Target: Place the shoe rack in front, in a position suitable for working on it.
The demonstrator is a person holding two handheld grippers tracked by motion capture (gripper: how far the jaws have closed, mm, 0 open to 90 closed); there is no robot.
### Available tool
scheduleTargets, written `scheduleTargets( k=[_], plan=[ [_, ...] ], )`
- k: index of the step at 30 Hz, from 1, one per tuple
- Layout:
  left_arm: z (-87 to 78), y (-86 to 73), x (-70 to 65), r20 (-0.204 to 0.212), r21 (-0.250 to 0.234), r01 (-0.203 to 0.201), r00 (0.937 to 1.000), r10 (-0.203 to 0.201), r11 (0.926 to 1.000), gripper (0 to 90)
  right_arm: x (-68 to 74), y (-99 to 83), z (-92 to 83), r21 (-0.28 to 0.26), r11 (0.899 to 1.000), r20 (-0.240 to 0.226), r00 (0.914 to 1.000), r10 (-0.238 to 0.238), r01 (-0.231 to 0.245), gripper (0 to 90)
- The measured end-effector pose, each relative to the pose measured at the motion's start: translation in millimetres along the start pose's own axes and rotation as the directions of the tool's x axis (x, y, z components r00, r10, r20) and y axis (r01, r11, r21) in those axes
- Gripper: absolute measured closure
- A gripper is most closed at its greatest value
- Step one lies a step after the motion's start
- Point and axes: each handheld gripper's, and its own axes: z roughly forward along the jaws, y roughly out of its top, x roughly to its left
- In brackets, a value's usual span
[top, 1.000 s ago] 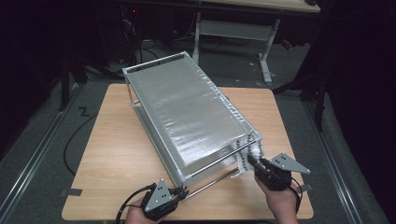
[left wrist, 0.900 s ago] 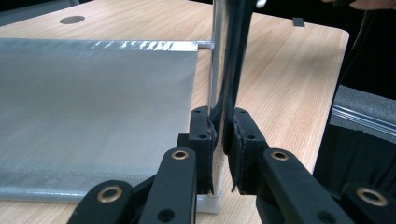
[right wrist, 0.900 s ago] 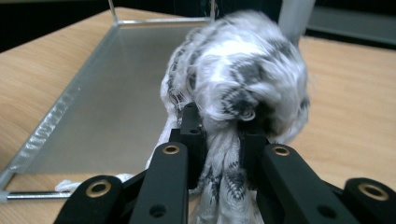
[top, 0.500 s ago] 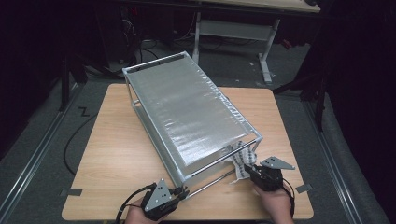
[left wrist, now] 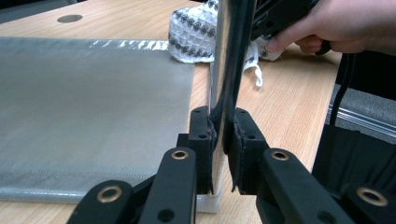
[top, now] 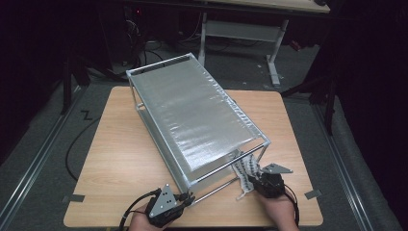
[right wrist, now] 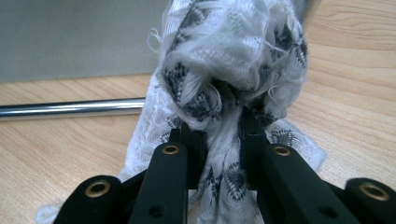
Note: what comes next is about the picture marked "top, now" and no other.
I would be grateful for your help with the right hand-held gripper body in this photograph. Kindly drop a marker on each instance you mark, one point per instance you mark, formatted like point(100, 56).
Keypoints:
point(271, 186)

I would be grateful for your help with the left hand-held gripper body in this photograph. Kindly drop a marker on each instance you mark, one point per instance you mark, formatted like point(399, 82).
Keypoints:
point(164, 202)

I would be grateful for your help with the white grey patterned cloth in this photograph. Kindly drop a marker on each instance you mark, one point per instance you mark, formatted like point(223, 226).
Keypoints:
point(245, 173)

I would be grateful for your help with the grey two-tier metal rack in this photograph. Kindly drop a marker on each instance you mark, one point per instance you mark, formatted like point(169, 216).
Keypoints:
point(192, 115)

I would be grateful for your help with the person's left hand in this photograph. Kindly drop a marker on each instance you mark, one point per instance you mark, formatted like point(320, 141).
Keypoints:
point(141, 223)

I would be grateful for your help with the person's right hand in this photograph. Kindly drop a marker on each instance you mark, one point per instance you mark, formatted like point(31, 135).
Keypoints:
point(284, 215)

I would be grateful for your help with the grey tape piece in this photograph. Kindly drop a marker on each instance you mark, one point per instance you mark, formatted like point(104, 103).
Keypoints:
point(313, 194)
point(73, 198)

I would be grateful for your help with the black metal stand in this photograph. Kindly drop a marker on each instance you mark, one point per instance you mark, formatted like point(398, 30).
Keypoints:
point(66, 89)
point(330, 109)

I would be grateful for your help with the small red object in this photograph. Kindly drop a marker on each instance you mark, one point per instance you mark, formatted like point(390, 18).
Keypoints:
point(295, 45)

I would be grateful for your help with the desk with white metal legs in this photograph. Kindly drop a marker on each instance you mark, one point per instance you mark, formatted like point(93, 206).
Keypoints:
point(243, 30)

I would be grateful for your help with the metal floor rail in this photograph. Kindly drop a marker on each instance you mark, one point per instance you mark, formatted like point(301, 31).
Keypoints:
point(41, 154)
point(340, 166)

